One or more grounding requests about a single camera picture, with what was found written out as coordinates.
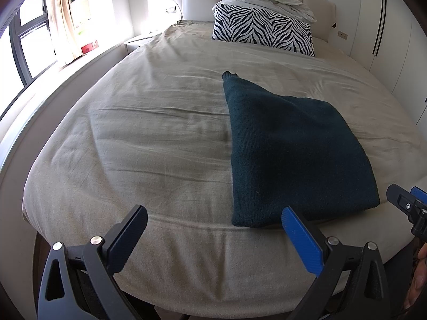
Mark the white window ledge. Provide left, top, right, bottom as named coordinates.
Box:
left=0, top=42, right=129, bottom=187

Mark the dark framed window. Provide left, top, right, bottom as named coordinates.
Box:
left=0, top=0, right=101, bottom=114

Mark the black wardrobe handle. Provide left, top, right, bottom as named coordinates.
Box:
left=372, top=0, right=383, bottom=55
left=376, top=0, right=388, bottom=57

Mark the white wardrobe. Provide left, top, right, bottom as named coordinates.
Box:
left=347, top=0, right=427, bottom=127

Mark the person's right hand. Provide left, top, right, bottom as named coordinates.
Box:
left=402, top=240, right=427, bottom=310

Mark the white nightstand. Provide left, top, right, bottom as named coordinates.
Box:
left=124, top=31, right=164, bottom=54

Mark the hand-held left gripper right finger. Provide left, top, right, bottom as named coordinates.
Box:
left=281, top=206, right=397, bottom=320

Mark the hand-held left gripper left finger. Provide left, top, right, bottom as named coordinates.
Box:
left=37, top=204, right=149, bottom=320

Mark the zebra print pillow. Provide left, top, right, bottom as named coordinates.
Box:
left=212, top=3, right=316, bottom=58

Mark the cream padded headboard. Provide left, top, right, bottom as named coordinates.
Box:
left=172, top=0, right=337, bottom=39

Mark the bed with beige sheet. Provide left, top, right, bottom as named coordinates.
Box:
left=22, top=19, right=427, bottom=317

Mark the beige curtain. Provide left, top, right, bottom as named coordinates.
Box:
left=47, top=0, right=82, bottom=64

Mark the dark teal knit sweater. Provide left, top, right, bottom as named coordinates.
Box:
left=222, top=71, right=381, bottom=229

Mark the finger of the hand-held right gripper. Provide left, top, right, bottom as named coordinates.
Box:
left=386, top=183, right=420, bottom=221
left=410, top=187, right=427, bottom=208

